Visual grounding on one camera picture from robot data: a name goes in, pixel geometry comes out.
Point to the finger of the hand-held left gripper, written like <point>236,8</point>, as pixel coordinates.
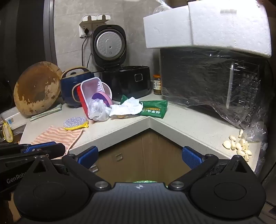
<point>41,146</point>
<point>59,149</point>

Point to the black rice cooker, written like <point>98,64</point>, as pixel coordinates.
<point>125,84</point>

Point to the glass jar with orange lid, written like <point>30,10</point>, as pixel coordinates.
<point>157,85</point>

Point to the white foam lid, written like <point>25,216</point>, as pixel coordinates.
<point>226,25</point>

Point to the crumpled clear plastic bag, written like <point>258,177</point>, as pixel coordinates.
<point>256,131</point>

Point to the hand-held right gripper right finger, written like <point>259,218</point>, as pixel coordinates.
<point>192,157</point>

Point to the red plastic container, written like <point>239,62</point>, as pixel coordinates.
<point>80,99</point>

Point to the green white woven cloth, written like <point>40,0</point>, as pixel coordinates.
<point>46,112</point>

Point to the green snack packet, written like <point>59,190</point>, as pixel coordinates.
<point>124,99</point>
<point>155,107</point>

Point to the white plastic bag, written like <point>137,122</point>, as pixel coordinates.
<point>127,108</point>

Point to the white wall socket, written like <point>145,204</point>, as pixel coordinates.
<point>83,30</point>

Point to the pink striped cloth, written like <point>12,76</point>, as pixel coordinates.
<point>56,134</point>

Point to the pile of garlic cloves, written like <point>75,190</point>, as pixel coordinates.
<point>234,145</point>

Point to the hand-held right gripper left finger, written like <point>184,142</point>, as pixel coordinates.
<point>87,156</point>

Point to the plastic wrapped black microwave oven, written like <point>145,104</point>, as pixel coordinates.
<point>194,75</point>

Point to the round wooden cutting board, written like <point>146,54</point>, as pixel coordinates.
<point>36,90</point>

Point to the clear plastic bag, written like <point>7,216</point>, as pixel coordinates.
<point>256,131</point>
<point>97,112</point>

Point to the white plastic container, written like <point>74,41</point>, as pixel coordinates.
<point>92,86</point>

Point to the white foam box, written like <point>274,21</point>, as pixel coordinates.
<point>166,28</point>

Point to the wooden cabinet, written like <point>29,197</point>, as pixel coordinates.
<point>151,155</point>

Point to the sparkly yellow edged scrub pad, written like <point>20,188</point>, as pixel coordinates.
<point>74,122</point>

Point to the crinkled clear food bag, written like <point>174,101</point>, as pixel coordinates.
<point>160,8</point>

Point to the blue rice cooker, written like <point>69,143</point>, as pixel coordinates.
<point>69,90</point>

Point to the green trash bag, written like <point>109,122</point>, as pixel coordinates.
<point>145,181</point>

